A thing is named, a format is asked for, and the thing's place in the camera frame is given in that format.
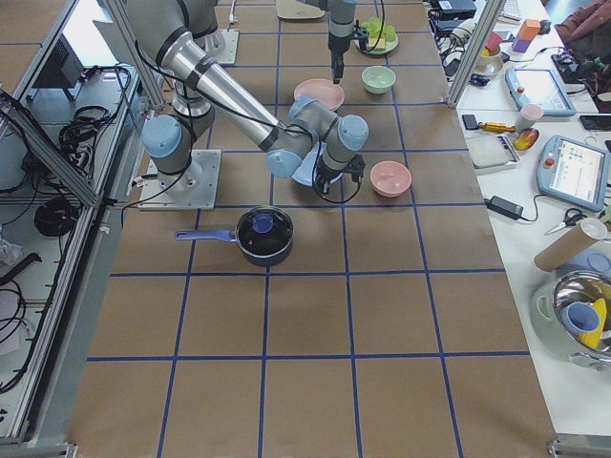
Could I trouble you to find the white toaster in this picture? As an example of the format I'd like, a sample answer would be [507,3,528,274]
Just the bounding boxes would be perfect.
[276,0,325,21]

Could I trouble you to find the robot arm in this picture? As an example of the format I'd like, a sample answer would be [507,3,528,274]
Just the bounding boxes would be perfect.
[125,1,369,198]
[277,0,369,84]

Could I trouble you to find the white paper cup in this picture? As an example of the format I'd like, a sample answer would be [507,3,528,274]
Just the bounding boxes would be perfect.
[515,103,544,133]

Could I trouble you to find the blue saucepan with lid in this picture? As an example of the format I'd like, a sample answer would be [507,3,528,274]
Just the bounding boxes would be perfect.
[175,205,294,267]

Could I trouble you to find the black power adapter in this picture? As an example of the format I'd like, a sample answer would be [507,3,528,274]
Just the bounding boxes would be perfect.
[484,196,523,220]

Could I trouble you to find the white plate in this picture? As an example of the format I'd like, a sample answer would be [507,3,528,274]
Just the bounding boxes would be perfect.
[293,94,345,112]

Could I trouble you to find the pink plate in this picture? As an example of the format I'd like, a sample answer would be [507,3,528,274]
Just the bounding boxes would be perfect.
[293,78,345,111]

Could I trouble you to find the kitchen scale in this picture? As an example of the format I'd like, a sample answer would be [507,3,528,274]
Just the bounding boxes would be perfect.
[466,135,520,170]

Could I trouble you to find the green plate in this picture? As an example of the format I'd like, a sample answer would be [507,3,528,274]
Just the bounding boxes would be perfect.
[354,26,399,55]

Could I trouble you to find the blue cup in bowl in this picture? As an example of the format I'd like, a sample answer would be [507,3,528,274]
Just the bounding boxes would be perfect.
[561,302,602,335]

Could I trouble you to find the teach pendant far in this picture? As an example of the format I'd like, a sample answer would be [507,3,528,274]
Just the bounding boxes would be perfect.
[504,68,577,117]

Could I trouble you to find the teach pendant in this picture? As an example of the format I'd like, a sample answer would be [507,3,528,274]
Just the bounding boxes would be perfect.
[537,135,610,212]
[504,68,577,117]

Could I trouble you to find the cardboard tube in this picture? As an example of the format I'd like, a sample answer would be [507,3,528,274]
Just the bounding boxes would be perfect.
[534,218,608,272]

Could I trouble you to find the pink bowl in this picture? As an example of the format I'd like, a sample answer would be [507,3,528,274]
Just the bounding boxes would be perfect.
[369,160,412,198]

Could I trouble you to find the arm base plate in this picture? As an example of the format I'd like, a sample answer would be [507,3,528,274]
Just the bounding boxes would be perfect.
[195,29,240,66]
[137,149,221,211]

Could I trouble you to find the blue plate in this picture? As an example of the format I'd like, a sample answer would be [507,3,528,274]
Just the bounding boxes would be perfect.
[291,142,327,187]

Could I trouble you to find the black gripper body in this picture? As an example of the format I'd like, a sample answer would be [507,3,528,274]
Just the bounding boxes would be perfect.
[311,154,366,198]
[327,18,369,65]

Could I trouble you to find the teach pendant near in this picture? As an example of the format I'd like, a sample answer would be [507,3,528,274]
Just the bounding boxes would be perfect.
[537,135,610,212]

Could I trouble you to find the green lettuce leaf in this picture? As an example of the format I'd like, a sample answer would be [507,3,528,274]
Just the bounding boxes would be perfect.
[360,17,397,42]

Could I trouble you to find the scissors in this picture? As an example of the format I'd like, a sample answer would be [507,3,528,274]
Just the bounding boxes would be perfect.
[545,208,586,236]

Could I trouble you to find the green bowl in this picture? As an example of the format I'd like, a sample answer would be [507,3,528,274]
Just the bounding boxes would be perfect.
[361,66,396,94]

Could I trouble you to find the steel mixing bowl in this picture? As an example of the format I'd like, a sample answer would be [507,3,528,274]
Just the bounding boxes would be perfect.
[530,271,610,371]

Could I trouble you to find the aluminium frame post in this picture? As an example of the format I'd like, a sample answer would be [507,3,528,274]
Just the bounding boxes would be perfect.
[447,0,504,109]

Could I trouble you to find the bread slice on plate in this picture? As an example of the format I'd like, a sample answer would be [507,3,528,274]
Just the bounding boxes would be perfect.
[366,34,387,52]

